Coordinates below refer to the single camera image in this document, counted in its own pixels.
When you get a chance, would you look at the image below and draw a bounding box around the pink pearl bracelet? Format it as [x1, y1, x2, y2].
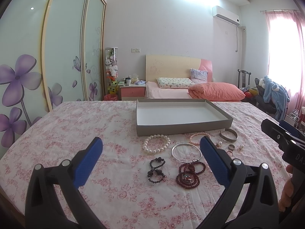
[189, 132, 212, 146]

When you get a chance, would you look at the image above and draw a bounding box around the dark red bead necklace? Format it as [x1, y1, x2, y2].
[175, 161, 206, 189]

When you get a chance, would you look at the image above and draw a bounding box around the thin silver bangle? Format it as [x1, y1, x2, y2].
[171, 143, 203, 163]

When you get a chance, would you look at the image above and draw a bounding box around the black bead bracelet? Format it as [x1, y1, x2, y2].
[147, 156, 167, 184]

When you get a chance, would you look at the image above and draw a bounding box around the white pearl bracelet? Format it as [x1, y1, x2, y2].
[142, 134, 172, 154]

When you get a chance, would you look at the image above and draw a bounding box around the person's right hand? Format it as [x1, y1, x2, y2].
[278, 178, 294, 212]

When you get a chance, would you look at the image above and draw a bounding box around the dark grey chair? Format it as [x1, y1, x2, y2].
[255, 76, 288, 117]

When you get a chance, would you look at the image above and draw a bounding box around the blue plush robe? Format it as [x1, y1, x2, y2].
[263, 76, 290, 121]

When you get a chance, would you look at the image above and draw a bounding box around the dark wooden chair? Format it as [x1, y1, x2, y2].
[237, 69, 252, 88]

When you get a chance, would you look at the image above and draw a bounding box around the folded salmon duvet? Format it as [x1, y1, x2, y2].
[188, 82, 246, 101]

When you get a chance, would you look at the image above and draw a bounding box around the pink curtain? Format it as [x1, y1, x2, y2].
[265, 10, 304, 114]

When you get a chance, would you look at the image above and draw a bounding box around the lilac patterned pillow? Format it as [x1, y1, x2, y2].
[190, 68, 208, 84]

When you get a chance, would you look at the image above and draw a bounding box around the pink floral tablecloth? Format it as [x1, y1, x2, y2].
[1, 101, 290, 228]

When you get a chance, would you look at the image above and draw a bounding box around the floral white pillow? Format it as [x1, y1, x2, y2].
[157, 77, 195, 89]

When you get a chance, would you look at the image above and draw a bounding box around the grey cardboard tray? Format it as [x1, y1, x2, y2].
[136, 99, 233, 136]

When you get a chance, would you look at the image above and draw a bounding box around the bed with pink sheet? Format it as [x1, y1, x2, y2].
[146, 82, 240, 102]

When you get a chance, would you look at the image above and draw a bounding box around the white air conditioner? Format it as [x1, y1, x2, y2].
[212, 6, 240, 26]

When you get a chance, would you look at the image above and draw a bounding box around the bin with red bag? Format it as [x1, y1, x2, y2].
[103, 94, 119, 101]

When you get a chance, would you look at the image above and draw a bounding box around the cream and pink headboard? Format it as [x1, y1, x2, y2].
[145, 55, 213, 82]

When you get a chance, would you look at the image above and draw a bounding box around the pink cream nightstand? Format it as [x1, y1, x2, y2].
[118, 84, 146, 101]

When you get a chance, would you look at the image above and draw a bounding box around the white mug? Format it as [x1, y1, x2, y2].
[126, 78, 131, 86]

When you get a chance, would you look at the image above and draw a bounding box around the plush toy display tube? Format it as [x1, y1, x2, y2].
[104, 47, 118, 95]

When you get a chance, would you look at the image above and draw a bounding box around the wardrobe with flower doors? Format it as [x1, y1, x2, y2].
[1, 0, 106, 148]

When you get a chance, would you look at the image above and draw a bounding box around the white wall socket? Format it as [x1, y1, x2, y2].
[131, 48, 141, 53]

